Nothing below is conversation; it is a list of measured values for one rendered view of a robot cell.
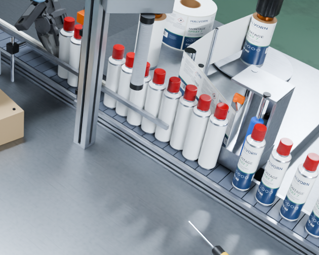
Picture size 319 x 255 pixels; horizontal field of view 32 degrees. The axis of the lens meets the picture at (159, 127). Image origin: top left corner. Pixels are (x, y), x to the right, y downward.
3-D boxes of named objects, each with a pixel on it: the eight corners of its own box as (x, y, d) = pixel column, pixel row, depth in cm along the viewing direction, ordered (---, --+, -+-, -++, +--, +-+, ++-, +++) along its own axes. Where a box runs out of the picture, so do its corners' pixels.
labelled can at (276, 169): (277, 200, 149) (301, 141, 137) (268, 209, 146) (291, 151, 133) (260, 189, 151) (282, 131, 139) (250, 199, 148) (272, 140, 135)
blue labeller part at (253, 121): (249, 166, 155) (266, 120, 145) (243, 172, 153) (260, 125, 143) (239, 160, 157) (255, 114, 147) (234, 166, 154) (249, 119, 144)
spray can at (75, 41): (86, 85, 177) (92, 29, 165) (73, 89, 174) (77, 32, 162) (77, 77, 180) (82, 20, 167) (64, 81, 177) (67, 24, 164)
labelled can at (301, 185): (301, 215, 146) (328, 157, 134) (292, 225, 143) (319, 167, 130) (284, 204, 148) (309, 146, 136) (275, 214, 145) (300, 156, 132)
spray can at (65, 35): (77, 76, 181) (81, 19, 168) (66, 82, 177) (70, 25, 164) (65, 69, 182) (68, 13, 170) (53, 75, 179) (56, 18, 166)
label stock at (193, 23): (160, 20, 220) (166, -13, 211) (209, 31, 220) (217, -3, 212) (154, 45, 204) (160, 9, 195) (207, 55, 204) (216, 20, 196)
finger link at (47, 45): (68, 55, 181) (60, 28, 178) (55, 61, 177) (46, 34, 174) (62, 56, 183) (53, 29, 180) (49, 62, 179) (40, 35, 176)
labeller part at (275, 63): (306, 67, 210) (307, 64, 209) (267, 97, 189) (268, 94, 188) (237, 33, 222) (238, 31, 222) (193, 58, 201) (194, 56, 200)
